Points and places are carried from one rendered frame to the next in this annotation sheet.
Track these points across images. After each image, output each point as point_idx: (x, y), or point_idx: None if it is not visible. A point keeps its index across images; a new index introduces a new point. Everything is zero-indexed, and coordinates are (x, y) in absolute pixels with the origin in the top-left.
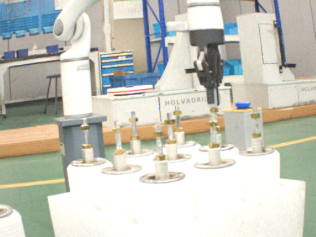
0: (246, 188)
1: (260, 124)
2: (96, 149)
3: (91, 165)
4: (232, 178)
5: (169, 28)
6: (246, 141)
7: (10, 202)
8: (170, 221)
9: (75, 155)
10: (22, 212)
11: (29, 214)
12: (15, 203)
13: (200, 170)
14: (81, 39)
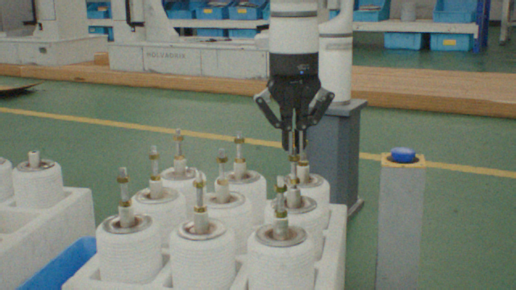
0: (247, 275)
1: (418, 191)
2: (334, 144)
3: (166, 178)
4: (189, 256)
5: (254, 43)
6: (380, 207)
7: (281, 171)
8: (104, 271)
9: (310, 145)
10: (266, 189)
11: (268, 193)
12: (283, 175)
13: (173, 230)
14: (342, 10)
